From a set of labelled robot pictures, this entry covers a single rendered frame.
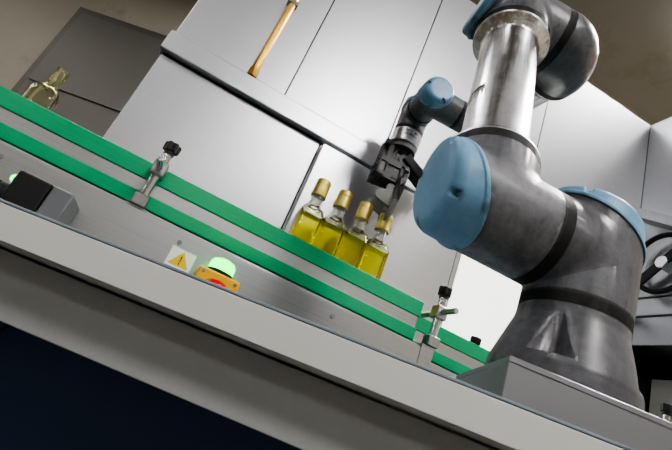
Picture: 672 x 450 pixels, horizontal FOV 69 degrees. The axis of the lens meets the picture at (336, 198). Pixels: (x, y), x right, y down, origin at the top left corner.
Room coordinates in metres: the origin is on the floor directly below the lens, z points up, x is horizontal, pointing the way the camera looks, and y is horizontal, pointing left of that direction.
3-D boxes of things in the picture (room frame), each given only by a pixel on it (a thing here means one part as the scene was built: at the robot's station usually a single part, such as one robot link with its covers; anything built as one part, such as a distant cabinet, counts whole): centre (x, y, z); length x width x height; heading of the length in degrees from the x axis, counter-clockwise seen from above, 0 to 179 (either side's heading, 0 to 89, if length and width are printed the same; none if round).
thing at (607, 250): (0.50, -0.29, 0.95); 0.13 x 0.12 x 0.14; 97
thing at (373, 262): (1.07, -0.13, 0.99); 0.06 x 0.06 x 0.21; 13
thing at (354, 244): (1.05, -0.07, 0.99); 0.06 x 0.06 x 0.21; 13
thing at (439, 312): (0.97, -0.27, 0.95); 0.17 x 0.03 x 0.12; 14
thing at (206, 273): (0.80, 0.13, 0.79); 0.07 x 0.07 x 0.07; 14
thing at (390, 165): (1.06, -0.10, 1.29); 0.09 x 0.08 x 0.12; 97
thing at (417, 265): (1.26, -0.35, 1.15); 0.90 x 0.03 x 0.34; 104
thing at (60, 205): (0.73, 0.40, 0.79); 0.08 x 0.08 x 0.08; 14
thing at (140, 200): (0.78, 0.30, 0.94); 0.07 x 0.04 x 0.13; 14
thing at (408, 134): (1.06, -0.11, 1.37); 0.08 x 0.08 x 0.05
